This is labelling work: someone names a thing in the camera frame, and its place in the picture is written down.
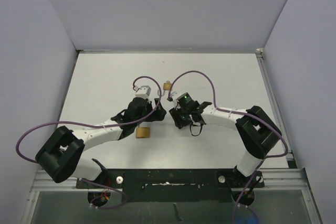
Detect small brass padlock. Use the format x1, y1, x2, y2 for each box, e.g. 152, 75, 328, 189
161, 80, 172, 96

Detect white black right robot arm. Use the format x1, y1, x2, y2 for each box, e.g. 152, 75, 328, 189
167, 92, 282, 187

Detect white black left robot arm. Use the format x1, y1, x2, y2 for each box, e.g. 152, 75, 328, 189
35, 97, 166, 188

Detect large brass padlock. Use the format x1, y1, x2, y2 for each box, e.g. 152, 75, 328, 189
135, 127, 150, 138

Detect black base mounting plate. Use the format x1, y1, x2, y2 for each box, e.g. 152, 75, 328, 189
76, 168, 265, 210

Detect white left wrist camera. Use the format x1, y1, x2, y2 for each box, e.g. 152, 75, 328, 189
133, 86, 151, 100

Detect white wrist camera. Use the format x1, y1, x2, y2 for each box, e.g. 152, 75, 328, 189
167, 91, 181, 108
133, 86, 151, 100

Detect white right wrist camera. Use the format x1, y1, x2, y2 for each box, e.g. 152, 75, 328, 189
167, 91, 181, 108

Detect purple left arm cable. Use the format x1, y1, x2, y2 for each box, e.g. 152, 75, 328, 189
15, 76, 164, 210

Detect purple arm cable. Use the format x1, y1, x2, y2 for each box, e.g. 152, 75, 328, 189
167, 70, 289, 224
15, 76, 164, 210

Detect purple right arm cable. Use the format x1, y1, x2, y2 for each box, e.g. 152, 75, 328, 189
167, 70, 289, 224

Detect aluminium right frame rail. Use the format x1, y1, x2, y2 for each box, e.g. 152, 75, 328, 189
256, 48, 307, 169

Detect aluminium frame rail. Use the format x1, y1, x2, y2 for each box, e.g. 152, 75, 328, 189
21, 168, 322, 223
256, 48, 307, 169

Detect aluminium front frame rail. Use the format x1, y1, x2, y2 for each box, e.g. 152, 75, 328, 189
21, 168, 322, 223

